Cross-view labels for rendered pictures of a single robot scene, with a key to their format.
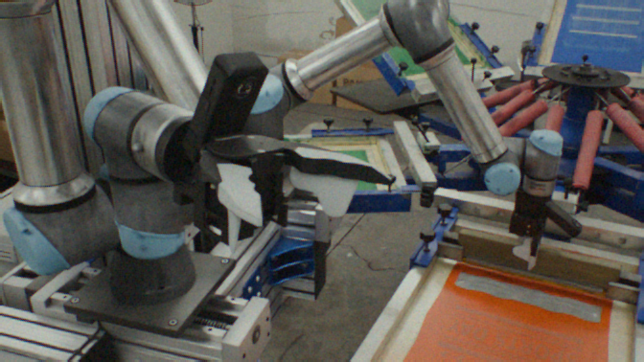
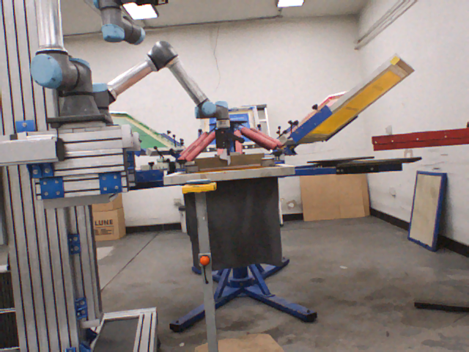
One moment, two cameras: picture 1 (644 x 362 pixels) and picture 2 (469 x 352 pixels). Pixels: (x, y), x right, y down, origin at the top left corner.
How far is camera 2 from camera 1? 1.40 m
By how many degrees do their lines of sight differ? 34
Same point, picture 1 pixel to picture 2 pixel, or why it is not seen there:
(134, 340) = (76, 139)
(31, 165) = (50, 35)
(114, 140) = not seen: outside the picture
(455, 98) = (184, 75)
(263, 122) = (101, 96)
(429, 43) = (170, 54)
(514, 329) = not seen: hidden behind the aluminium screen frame
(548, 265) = (236, 161)
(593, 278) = (255, 160)
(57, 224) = (59, 59)
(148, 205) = (117, 15)
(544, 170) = (223, 114)
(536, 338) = not seen: hidden behind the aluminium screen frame
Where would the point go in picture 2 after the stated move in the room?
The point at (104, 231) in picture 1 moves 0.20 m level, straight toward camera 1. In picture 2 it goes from (73, 71) to (102, 60)
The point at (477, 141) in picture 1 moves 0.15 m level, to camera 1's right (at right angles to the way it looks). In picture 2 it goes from (196, 93) to (221, 92)
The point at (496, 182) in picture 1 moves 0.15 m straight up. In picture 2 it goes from (207, 108) to (204, 80)
